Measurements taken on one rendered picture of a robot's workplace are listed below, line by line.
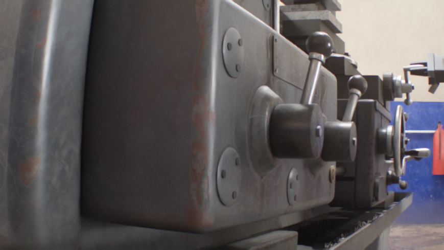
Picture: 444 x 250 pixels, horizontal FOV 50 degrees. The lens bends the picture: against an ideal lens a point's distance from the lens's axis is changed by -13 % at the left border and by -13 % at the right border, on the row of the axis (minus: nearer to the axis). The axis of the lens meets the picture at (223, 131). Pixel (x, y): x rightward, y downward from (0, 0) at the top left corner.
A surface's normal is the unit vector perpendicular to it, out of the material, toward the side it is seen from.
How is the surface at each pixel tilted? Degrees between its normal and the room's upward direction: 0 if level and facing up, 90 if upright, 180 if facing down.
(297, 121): 75
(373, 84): 90
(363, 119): 90
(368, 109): 90
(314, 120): 90
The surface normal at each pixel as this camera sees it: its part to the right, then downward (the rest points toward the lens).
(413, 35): -0.42, -0.07
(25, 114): 0.22, -0.05
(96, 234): 0.91, 0.00
